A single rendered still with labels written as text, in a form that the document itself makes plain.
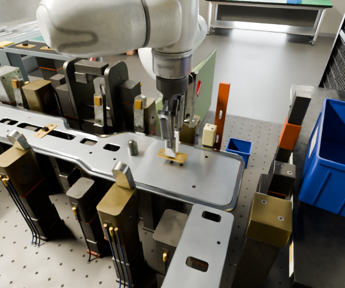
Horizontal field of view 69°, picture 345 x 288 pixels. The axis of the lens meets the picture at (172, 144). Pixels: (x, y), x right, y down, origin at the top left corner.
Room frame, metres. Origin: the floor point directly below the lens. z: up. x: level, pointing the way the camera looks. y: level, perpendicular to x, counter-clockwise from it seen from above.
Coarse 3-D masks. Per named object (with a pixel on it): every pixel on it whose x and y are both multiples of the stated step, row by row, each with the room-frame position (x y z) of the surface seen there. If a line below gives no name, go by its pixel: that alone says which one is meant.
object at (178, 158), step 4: (160, 152) 0.56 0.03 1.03; (164, 152) 0.56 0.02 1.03; (160, 156) 0.55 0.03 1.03; (164, 156) 0.55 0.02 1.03; (176, 156) 0.55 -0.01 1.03; (180, 156) 0.55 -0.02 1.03; (184, 156) 0.55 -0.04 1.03; (172, 160) 0.53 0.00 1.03; (176, 160) 0.53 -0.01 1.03; (180, 160) 0.53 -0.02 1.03; (184, 160) 0.53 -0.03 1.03
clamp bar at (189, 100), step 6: (192, 72) 0.70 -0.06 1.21; (198, 72) 0.70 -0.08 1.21; (192, 78) 0.67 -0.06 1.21; (192, 84) 0.70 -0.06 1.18; (192, 90) 0.68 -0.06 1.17; (186, 96) 0.70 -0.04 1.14; (192, 96) 0.68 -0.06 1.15; (186, 102) 0.69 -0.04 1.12; (192, 102) 0.68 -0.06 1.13; (186, 108) 0.69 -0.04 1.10; (192, 108) 0.67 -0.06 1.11; (192, 114) 0.67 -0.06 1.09
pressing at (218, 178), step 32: (0, 128) 0.73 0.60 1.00; (64, 128) 0.73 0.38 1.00; (64, 160) 0.57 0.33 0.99; (96, 160) 0.56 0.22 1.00; (128, 160) 0.56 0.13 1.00; (160, 160) 0.56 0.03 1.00; (192, 160) 0.56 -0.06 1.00; (224, 160) 0.56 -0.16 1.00; (160, 192) 0.44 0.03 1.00; (192, 192) 0.43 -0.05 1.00; (224, 192) 0.43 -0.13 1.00
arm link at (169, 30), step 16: (144, 0) 0.48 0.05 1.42; (160, 0) 0.49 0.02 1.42; (176, 0) 0.50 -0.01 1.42; (192, 0) 0.52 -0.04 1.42; (160, 16) 0.48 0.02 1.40; (176, 16) 0.49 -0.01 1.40; (192, 16) 0.52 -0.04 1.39; (160, 32) 0.48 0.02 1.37; (176, 32) 0.50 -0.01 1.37; (192, 32) 0.52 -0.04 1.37; (160, 48) 0.51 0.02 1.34; (176, 48) 0.51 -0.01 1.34; (192, 48) 0.54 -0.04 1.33
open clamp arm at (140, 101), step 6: (138, 96) 0.76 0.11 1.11; (144, 96) 0.77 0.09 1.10; (138, 102) 0.75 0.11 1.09; (144, 102) 0.75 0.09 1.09; (138, 108) 0.74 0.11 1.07; (138, 114) 0.75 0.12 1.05; (138, 120) 0.74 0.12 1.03; (144, 120) 0.74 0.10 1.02; (138, 126) 0.73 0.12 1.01; (144, 126) 0.74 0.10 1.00
